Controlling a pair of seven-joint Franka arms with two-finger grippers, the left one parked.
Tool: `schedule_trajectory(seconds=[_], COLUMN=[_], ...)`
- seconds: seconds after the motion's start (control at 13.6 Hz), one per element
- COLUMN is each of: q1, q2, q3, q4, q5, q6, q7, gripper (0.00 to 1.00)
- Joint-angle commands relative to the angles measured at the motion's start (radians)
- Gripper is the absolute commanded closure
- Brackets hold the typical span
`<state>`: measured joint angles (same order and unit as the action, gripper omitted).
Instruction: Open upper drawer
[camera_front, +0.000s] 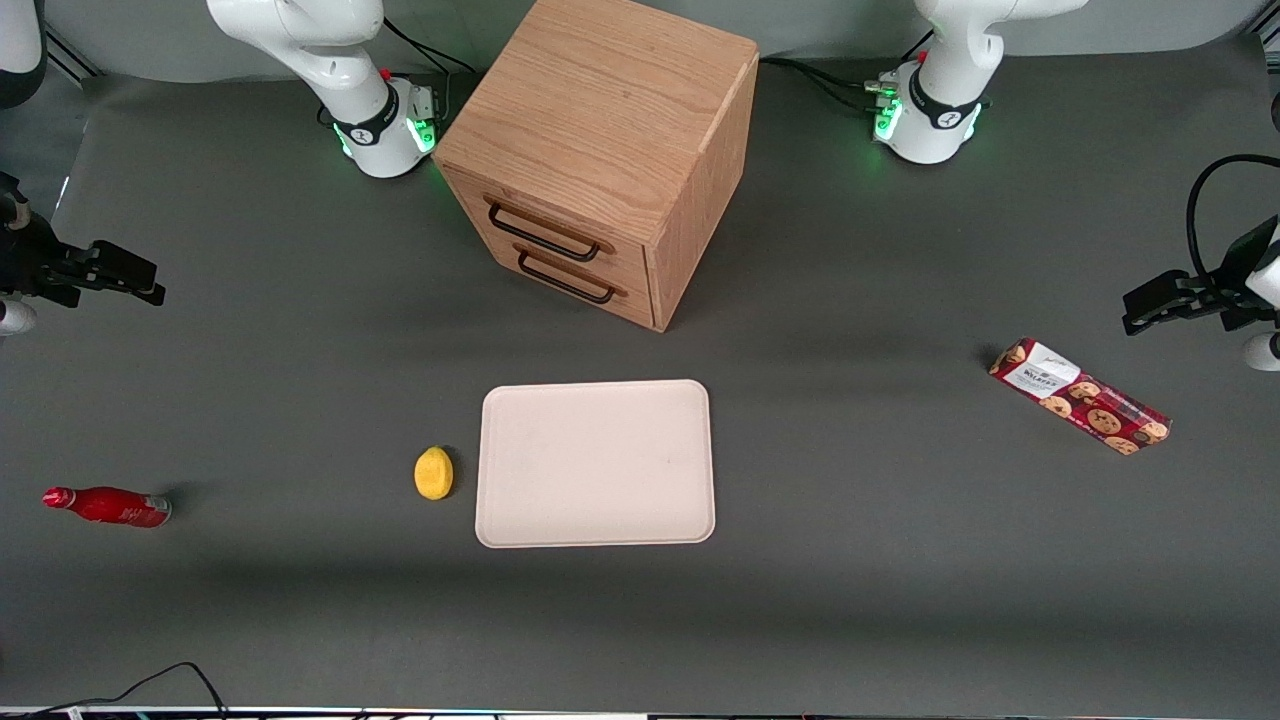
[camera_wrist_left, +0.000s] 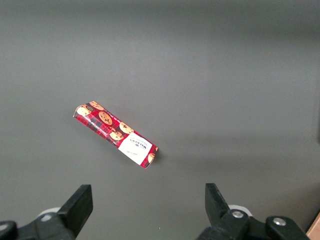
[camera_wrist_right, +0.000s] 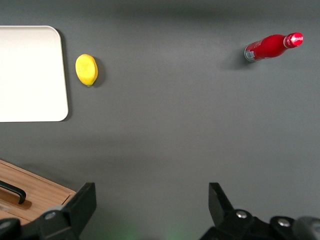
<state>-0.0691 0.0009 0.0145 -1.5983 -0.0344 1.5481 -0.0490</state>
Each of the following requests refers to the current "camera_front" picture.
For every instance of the red cookie box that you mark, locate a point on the red cookie box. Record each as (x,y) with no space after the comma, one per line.
(1085,400)

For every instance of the aluminium frame rail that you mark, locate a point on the aluminium frame rail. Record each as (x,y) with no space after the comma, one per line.
(72,58)
(1268,38)

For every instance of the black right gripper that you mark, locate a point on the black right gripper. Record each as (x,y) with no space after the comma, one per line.
(30,262)

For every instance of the beige rectangular tray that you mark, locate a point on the beige rectangular tray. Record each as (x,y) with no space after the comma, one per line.
(595,465)

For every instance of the oak wooden drawer cabinet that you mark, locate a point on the oak wooden drawer cabinet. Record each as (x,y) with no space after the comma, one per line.
(600,110)

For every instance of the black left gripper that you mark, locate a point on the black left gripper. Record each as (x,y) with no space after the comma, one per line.
(1221,293)

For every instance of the red bottle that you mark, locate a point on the red bottle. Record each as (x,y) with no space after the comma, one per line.
(110,506)

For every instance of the dark grey table mat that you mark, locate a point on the dark grey table mat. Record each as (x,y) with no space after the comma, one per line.
(850,600)

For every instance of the wooden drawer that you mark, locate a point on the wooden drawer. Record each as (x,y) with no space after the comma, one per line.
(625,255)
(640,305)

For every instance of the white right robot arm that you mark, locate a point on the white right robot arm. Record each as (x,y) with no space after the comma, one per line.
(330,60)

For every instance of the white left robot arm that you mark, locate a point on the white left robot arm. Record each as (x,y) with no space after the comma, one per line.
(950,100)

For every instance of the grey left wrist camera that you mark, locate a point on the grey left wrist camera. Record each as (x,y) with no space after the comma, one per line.
(1264,352)

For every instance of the yellow lemon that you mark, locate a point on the yellow lemon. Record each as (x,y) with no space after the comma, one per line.
(434,474)

